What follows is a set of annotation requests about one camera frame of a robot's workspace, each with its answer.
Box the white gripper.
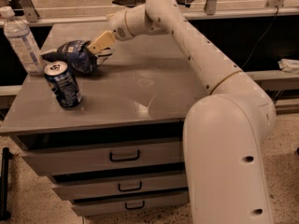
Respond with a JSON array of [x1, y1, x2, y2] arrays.
[[87, 9, 129, 63]]

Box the blue chip bag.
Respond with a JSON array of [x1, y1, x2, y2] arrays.
[[42, 40, 101, 74]]

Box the clear plastic water bottle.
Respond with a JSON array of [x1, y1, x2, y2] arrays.
[[0, 7, 46, 76]]

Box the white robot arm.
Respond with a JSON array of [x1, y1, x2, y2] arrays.
[[90, 0, 276, 224]]

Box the blue soda can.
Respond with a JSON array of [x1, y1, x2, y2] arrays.
[[44, 61, 82, 108]]

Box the grey drawer cabinet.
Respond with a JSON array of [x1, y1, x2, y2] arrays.
[[1, 35, 206, 205]]

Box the top grey drawer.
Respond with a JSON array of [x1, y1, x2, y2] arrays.
[[22, 138, 182, 176]]

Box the grey drawer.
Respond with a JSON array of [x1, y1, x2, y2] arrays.
[[52, 171, 187, 201], [22, 138, 182, 176], [72, 189, 189, 217]]

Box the middle grey drawer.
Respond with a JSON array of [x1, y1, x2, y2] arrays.
[[52, 171, 187, 201]]

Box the bottom grey drawer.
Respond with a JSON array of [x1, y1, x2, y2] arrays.
[[72, 189, 189, 217]]

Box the white tissue pack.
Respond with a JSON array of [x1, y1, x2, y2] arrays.
[[278, 59, 299, 74]]

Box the black metal stand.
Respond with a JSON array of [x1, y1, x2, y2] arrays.
[[0, 147, 13, 221]]

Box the black cable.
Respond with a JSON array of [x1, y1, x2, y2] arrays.
[[241, 5, 280, 69]]

